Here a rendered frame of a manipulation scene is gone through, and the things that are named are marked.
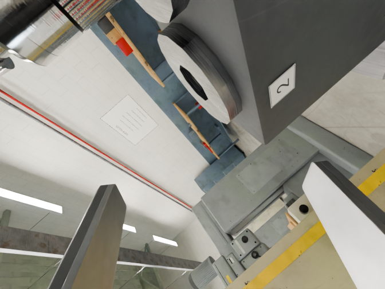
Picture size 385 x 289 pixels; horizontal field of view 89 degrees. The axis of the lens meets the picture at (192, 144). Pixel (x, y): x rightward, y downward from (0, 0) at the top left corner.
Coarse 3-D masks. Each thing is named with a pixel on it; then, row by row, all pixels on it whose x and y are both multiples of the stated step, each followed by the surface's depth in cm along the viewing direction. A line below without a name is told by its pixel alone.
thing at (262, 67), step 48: (144, 0) 11; (192, 0) 10; (240, 0) 8; (288, 0) 9; (336, 0) 11; (384, 0) 13; (192, 48) 12; (240, 48) 9; (288, 48) 11; (336, 48) 14; (240, 96) 14; (288, 96) 14
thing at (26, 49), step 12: (0, 24) 7; (0, 36) 7; (12, 36) 8; (24, 36) 8; (12, 48) 8; (24, 48) 8; (36, 48) 8; (24, 60) 9; (36, 60) 9; (48, 60) 9
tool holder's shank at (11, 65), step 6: (0, 48) 8; (0, 54) 9; (6, 54) 9; (0, 60) 9; (6, 60) 10; (12, 60) 10; (0, 66) 9; (6, 66) 9; (12, 66) 10; (0, 72) 9; (6, 72) 9
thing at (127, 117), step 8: (128, 96) 447; (120, 104) 448; (128, 104) 457; (136, 104) 467; (112, 112) 449; (120, 112) 458; (128, 112) 468; (136, 112) 478; (144, 112) 489; (104, 120) 450; (112, 120) 460; (120, 120) 469; (128, 120) 480; (136, 120) 490; (144, 120) 501; (152, 120) 513; (120, 128) 481; (128, 128) 492; (136, 128) 503; (144, 128) 515; (152, 128) 527; (128, 136) 505; (136, 136) 516; (144, 136) 529
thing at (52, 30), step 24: (0, 0) 7; (24, 0) 7; (48, 0) 7; (72, 0) 8; (96, 0) 8; (120, 0) 10; (24, 24) 8; (48, 24) 8; (72, 24) 9; (48, 48) 9
